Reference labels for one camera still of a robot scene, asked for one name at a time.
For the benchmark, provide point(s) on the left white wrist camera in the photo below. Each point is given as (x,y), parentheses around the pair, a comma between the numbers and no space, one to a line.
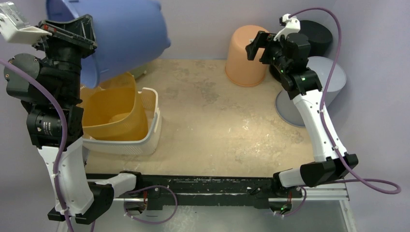
(15,28)

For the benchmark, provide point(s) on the blue plastic bucket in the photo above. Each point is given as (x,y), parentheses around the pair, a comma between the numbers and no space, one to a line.
(129,34)

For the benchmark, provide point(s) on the yellow mesh basket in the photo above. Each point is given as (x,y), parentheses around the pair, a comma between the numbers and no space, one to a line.
(113,111)

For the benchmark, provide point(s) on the black plastic bin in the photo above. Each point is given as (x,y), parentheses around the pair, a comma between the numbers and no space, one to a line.
(319,37)

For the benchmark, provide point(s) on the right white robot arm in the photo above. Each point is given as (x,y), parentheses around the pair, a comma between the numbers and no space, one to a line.
(331,159)

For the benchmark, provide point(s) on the aluminium mounting rail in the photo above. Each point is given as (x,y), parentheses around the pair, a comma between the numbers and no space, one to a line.
(245,191)

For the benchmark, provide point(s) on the orange capybara bin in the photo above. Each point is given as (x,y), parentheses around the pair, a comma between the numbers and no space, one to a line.
(238,69)

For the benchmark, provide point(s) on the white drawer container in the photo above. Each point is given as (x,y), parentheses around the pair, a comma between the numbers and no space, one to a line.
(139,71)

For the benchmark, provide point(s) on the grey plastic bin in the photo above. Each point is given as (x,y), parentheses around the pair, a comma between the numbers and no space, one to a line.
(321,65)

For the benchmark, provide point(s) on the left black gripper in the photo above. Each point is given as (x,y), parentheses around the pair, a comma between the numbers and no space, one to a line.
(76,33)

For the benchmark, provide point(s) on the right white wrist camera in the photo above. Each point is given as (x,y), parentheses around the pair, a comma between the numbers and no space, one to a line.
(291,25)

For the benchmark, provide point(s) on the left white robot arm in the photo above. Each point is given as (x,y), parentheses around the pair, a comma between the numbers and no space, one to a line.
(49,90)

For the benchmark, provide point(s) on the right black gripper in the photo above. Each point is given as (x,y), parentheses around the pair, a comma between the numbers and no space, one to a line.
(265,50)

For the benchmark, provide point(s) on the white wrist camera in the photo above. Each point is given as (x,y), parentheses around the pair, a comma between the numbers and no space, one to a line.
(15,28)
(291,25)

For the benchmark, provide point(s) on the white mesh basket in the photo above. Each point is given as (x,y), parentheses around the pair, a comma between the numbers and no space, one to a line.
(144,147)

